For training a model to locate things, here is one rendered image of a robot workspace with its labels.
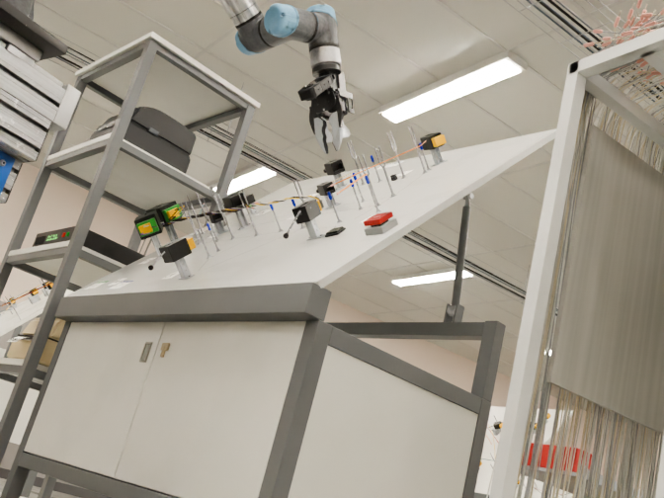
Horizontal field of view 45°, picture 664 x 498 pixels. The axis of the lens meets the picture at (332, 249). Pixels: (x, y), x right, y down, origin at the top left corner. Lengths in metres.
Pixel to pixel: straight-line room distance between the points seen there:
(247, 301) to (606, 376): 0.76
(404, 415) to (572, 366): 0.39
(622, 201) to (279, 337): 0.78
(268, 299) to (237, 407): 0.23
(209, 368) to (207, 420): 0.13
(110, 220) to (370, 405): 8.29
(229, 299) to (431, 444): 0.56
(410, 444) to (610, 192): 0.69
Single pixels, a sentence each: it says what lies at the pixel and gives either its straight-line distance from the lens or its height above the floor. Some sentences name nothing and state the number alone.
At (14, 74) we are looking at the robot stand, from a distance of 1.69.
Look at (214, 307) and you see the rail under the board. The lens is 1.84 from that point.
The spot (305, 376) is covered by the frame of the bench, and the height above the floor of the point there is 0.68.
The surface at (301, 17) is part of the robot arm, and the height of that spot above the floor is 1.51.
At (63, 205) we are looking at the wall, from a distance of 9.72.
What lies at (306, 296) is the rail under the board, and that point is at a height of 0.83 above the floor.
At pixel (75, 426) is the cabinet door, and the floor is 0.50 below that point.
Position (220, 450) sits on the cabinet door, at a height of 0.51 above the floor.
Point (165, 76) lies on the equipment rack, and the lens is 3.17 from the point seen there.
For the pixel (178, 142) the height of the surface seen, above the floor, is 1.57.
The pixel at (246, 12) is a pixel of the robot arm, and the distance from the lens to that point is 2.03.
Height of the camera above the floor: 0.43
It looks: 18 degrees up
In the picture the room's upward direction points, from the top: 15 degrees clockwise
